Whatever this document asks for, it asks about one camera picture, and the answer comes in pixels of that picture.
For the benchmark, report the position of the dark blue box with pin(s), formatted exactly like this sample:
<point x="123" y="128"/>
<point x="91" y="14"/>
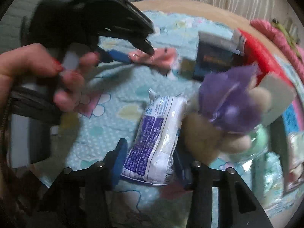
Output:
<point x="213" y="59"/>

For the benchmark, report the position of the light blue printed blanket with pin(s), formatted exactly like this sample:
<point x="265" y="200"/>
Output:
<point x="106" y="123"/>

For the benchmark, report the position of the white tissue pack blue print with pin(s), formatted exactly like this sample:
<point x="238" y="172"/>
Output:
<point x="152" y="135"/>

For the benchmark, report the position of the cream plush bear purple bow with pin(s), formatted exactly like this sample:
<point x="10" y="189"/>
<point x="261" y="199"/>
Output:
<point x="225" y="99"/>

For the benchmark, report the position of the pink quilt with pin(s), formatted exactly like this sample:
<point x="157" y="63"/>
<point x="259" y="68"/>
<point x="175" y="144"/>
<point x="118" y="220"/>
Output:
<point x="280" y="38"/>

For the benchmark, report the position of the red tissue pack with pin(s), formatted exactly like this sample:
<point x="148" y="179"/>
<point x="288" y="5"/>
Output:
<point x="258" y="52"/>

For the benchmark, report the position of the pink packet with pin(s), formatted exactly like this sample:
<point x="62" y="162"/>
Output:
<point x="163" y="57"/>

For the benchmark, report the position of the green cloth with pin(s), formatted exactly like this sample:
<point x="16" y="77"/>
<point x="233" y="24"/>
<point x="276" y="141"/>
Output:
<point x="285" y="32"/>

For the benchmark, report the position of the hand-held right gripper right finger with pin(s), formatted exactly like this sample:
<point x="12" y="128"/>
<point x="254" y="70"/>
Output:
<point x="186" y="178"/>

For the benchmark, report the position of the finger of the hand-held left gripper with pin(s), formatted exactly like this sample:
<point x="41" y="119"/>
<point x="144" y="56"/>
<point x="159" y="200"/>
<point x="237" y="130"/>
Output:
<point x="144" y="46"/>
<point x="118" y="55"/>

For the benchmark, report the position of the person's left hand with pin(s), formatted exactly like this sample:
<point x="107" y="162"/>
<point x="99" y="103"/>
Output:
<point x="28" y="59"/>

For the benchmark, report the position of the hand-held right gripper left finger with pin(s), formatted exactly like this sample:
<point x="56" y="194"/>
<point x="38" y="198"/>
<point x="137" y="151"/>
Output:
<point x="118" y="163"/>

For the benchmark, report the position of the beige bed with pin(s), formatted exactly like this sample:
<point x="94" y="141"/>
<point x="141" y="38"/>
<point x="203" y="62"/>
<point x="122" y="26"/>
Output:
<point x="190" y="7"/>

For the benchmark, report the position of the green tissue pack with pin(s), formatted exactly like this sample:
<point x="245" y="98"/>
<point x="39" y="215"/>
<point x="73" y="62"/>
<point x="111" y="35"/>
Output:
<point x="270" y="178"/>

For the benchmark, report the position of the mint green plush toy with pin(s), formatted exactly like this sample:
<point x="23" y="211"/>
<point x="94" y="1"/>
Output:
<point x="260" y="137"/>

